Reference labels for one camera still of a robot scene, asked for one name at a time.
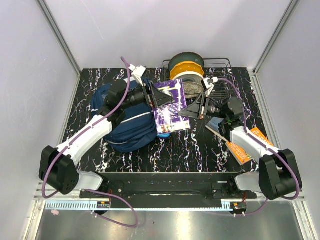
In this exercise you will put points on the dark blue 1984 book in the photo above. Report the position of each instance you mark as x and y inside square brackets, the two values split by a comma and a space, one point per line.
[213, 126]

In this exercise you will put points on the blue dinosaur pencil case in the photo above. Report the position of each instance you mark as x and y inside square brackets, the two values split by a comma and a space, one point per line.
[164, 135]

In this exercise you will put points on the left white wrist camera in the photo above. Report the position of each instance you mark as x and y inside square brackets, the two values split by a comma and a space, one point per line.
[137, 73]

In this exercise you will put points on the orange yellow plate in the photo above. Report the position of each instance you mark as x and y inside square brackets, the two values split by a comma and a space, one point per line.
[186, 66]

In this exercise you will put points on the orange yellow paperback book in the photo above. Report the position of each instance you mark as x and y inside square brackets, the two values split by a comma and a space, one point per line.
[247, 145]

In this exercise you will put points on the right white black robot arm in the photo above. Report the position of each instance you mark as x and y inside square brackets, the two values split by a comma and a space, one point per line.
[278, 175]

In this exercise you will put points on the patterned beige plate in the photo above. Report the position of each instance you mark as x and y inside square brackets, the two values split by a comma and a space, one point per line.
[192, 89]

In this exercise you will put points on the navy blue student backpack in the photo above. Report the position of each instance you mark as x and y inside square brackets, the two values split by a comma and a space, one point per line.
[136, 131]

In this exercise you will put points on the purple paperback book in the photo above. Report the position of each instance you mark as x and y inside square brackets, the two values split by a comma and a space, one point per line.
[167, 117]

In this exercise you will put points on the black wire dish rack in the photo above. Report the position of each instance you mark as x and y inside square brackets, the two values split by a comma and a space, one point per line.
[221, 68]

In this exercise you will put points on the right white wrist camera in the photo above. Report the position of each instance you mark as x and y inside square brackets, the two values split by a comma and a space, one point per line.
[208, 84]

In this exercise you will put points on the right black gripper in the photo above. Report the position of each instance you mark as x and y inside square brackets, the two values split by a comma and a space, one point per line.
[198, 109]

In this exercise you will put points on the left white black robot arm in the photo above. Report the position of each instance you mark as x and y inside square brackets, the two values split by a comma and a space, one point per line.
[122, 116]

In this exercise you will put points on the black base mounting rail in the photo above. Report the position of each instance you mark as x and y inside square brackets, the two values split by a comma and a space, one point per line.
[171, 190]

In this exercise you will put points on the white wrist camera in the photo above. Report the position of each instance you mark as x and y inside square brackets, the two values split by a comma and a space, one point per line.
[137, 73]
[208, 84]

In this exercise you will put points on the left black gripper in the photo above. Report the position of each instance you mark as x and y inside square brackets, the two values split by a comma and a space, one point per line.
[159, 98]

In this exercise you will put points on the dark green plate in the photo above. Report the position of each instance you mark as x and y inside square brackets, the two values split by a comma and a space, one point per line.
[186, 57]

